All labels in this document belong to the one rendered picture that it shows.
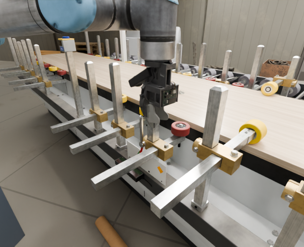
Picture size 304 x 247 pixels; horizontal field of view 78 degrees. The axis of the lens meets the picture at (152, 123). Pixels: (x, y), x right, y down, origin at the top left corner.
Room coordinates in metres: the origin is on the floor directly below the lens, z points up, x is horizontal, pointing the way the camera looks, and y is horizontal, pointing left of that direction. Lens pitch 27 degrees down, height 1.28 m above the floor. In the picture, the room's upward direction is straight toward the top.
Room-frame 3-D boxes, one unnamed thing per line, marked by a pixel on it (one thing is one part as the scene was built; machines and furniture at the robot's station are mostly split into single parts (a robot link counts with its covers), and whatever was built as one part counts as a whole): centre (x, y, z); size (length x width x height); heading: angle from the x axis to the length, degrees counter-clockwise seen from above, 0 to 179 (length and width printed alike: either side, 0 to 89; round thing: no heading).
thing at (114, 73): (0.84, 0.16, 0.91); 0.03 x 0.03 x 0.48; 43
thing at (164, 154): (0.64, -0.02, 0.84); 0.13 x 0.06 x 0.05; 43
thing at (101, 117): (1.01, 0.32, 0.82); 0.13 x 0.06 x 0.05; 43
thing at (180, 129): (0.71, -0.12, 0.85); 0.08 x 0.08 x 0.11
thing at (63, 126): (0.96, 0.34, 0.82); 0.43 x 0.03 x 0.04; 133
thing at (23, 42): (2.13, 1.35, 0.92); 0.03 x 0.03 x 0.48; 43
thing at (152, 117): (0.51, 0.00, 1.04); 0.06 x 0.03 x 0.09; 41
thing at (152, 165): (0.66, 0.03, 0.75); 0.26 x 0.01 x 0.10; 43
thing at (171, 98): (0.51, -0.02, 1.14); 0.09 x 0.08 x 0.12; 41
